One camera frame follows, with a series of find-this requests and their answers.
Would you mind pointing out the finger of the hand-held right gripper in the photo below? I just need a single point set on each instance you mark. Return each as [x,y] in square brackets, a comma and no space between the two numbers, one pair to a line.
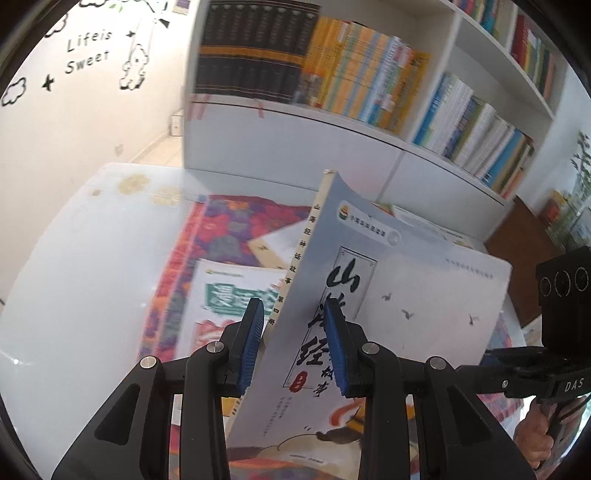
[503,381]
[512,356]

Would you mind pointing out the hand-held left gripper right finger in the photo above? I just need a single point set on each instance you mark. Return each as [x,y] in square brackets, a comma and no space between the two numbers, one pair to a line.
[334,350]

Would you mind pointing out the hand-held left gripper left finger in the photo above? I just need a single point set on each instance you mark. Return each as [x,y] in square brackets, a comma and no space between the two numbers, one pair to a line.
[251,341]

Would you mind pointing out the comic book with yellow chick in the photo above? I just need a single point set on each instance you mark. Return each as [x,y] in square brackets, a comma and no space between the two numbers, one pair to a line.
[221,295]

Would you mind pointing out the grey book with birds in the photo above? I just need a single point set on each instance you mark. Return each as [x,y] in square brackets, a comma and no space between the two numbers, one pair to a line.
[415,295]

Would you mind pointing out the row of thin white blue books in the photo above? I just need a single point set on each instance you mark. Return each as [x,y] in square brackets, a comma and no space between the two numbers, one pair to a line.
[480,134]

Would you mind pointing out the row of yellow blue books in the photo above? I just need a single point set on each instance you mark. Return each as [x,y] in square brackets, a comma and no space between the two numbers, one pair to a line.
[364,74]

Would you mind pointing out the row of mixed colourful books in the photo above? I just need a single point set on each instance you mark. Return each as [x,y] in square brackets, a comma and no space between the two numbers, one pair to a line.
[526,41]

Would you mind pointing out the row of black hardcover books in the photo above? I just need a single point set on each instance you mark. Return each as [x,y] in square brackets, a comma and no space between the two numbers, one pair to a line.
[249,50]

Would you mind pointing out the person's right hand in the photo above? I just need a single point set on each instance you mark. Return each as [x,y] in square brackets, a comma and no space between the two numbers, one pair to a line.
[533,434]

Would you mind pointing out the beige book with mermaid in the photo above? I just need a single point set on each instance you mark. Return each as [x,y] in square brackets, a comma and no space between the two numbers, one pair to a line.
[281,249]

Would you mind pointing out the brown wooden cabinet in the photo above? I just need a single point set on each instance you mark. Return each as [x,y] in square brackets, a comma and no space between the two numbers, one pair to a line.
[517,230]

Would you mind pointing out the yellow red container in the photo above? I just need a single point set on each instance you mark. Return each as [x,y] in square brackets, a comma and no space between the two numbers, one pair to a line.
[554,210]

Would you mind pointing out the purple floral mat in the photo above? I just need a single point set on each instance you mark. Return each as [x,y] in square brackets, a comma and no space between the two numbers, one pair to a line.
[217,221]

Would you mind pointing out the glass vase with green plant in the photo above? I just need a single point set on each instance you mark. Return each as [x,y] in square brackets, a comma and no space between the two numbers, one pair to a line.
[579,198]

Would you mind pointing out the plain white book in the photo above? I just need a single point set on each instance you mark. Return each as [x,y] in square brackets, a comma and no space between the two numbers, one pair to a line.
[429,228]

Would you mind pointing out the white bookshelf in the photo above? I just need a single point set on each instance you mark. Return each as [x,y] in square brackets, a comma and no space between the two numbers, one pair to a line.
[443,170]

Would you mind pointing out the small white box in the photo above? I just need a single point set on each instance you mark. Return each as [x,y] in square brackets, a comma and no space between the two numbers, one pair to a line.
[178,124]

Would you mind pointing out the black wall decal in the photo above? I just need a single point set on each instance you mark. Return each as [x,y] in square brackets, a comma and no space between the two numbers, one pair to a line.
[87,50]

